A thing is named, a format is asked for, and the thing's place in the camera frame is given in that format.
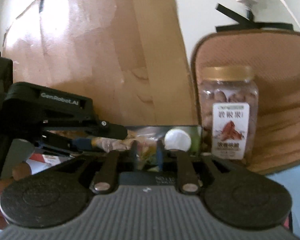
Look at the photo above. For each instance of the white round lid in box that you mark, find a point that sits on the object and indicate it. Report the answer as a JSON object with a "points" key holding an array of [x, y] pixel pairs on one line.
{"points": [[177, 139]]}

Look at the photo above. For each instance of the green snack packet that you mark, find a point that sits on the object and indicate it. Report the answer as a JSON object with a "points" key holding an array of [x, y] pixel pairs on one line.
{"points": [[146, 153]]}

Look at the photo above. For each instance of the large brown cardboard sheet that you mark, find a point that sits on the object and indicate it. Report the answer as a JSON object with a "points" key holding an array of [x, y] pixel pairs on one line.
{"points": [[128, 56]]}

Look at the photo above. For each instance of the nut jar on cushion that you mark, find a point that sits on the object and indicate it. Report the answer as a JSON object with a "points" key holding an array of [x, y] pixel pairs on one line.
{"points": [[228, 99]]}

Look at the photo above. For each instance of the orange red snack packet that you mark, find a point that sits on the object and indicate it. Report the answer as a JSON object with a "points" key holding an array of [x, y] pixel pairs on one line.
{"points": [[105, 144]]}

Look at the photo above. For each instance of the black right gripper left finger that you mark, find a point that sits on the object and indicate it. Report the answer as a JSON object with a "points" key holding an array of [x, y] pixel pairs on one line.
{"points": [[59, 194]]}

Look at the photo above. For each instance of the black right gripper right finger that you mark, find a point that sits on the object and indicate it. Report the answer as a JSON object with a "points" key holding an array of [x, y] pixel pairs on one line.
{"points": [[231, 193]]}

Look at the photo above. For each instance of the brown seat cushion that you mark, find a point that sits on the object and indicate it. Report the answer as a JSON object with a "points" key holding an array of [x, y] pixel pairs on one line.
{"points": [[274, 56]]}

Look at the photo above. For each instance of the black open cardboard box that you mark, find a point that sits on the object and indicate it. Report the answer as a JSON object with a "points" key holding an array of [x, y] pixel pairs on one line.
{"points": [[128, 174]]}

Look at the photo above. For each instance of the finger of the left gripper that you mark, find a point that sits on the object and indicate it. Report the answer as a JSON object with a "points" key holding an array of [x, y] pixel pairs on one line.
{"points": [[104, 129], [56, 143]]}

